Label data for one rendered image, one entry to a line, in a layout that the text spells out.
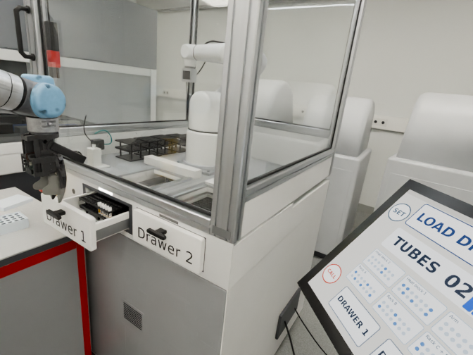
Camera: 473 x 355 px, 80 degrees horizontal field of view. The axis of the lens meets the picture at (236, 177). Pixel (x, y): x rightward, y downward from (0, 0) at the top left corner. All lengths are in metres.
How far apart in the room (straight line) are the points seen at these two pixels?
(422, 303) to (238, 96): 0.51
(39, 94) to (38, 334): 0.95
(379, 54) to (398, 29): 0.29
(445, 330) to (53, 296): 1.21
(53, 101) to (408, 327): 0.77
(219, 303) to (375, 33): 3.45
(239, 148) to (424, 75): 3.19
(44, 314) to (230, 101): 1.06
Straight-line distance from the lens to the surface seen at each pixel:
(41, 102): 0.74
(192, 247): 0.84
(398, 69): 3.76
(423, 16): 3.83
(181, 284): 0.97
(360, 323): 0.53
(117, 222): 1.02
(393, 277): 0.54
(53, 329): 1.44
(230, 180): 0.70
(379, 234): 0.60
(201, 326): 1.00
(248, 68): 0.66
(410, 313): 0.51
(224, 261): 0.80
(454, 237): 0.55
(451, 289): 0.51
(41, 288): 1.30
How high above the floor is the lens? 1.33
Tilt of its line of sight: 17 degrees down
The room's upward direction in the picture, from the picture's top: 6 degrees clockwise
